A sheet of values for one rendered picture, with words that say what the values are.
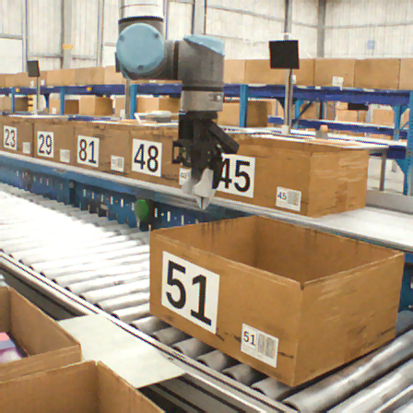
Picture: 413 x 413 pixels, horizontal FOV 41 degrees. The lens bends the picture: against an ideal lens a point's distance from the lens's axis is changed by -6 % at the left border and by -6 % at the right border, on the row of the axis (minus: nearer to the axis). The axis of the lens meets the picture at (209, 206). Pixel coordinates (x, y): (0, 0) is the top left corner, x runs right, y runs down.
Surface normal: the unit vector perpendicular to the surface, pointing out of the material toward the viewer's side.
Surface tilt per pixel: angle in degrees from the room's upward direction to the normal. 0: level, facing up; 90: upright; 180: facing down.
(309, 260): 90
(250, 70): 90
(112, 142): 90
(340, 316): 91
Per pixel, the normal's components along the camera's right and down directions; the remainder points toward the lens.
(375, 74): -0.72, 0.11
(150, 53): 0.03, 0.22
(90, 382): 0.60, 0.17
